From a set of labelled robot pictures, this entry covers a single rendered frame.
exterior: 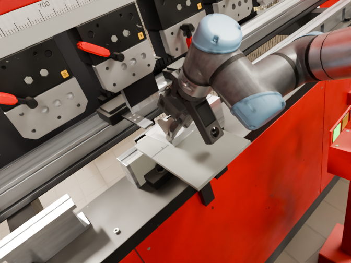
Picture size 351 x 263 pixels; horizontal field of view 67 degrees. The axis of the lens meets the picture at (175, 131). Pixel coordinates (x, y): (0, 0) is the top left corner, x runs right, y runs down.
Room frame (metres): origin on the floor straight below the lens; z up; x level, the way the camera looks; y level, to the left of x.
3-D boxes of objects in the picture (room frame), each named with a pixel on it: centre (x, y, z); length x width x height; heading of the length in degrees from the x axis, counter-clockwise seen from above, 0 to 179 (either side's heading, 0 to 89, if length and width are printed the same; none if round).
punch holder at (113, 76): (0.66, 0.07, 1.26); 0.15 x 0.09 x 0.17; 119
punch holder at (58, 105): (0.57, 0.25, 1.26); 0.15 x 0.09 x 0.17; 119
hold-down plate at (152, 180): (0.65, -0.01, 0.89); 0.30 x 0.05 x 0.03; 119
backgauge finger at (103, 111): (0.81, 0.13, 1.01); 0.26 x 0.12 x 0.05; 29
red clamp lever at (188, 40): (0.70, -0.11, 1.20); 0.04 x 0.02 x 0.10; 29
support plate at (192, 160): (0.55, -0.02, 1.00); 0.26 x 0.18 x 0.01; 29
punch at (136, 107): (0.68, 0.05, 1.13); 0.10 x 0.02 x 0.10; 119
